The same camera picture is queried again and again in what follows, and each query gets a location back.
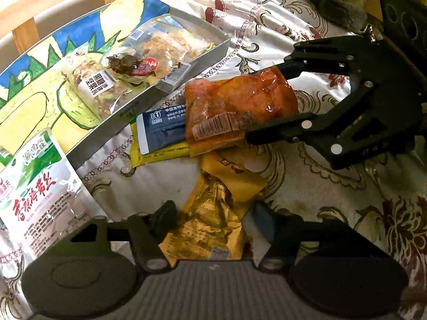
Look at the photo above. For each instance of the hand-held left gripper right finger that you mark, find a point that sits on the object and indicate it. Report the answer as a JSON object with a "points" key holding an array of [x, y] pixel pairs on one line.
{"points": [[263, 220]]}

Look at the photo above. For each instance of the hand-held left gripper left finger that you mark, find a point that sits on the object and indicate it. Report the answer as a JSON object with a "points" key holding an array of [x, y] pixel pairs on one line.
{"points": [[165, 218]]}

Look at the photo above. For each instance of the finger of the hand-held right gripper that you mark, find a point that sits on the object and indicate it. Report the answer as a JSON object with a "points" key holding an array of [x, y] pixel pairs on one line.
{"points": [[320, 53], [277, 130]]}

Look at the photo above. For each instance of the gold foil snack packet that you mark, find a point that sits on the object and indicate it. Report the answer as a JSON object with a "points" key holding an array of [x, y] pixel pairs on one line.
{"points": [[206, 220]]}

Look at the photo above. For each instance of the mustard snack packet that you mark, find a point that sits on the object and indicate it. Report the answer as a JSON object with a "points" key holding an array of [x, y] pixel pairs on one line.
{"points": [[240, 180]]}

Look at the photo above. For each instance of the orange snack packet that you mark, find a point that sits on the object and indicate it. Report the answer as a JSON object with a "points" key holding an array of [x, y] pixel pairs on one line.
{"points": [[233, 100]]}

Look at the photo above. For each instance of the yellow snack packet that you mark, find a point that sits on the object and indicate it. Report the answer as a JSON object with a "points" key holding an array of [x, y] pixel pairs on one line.
{"points": [[156, 158]]}

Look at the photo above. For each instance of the grey metal tray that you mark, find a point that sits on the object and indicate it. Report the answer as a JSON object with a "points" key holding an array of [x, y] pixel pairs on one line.
{"points": [[110, 126]]}

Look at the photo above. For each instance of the white green snack packet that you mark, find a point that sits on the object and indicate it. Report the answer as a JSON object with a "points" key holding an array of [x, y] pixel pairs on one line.
{"points": [[40, 200]]}

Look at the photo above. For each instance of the clear crispy snack packet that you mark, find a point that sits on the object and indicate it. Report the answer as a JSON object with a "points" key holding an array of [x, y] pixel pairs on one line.
{"points": [[173, 43]]}

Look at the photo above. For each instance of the clear nut bar packet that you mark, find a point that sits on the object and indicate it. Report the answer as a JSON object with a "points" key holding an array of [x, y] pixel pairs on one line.
{"points": [[100, 96]]}

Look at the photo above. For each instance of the small dark snack packet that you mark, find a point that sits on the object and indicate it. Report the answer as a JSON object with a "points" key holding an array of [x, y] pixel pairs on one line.
{"points": [[133, 65]]}

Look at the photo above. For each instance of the patterned satin blanket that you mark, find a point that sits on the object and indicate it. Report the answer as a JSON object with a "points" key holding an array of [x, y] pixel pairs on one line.
{"points": [[333, 193]]}

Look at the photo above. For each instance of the dinosaur drawing paper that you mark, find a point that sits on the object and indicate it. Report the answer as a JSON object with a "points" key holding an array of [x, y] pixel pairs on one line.
{"points": [[33, 106]]}

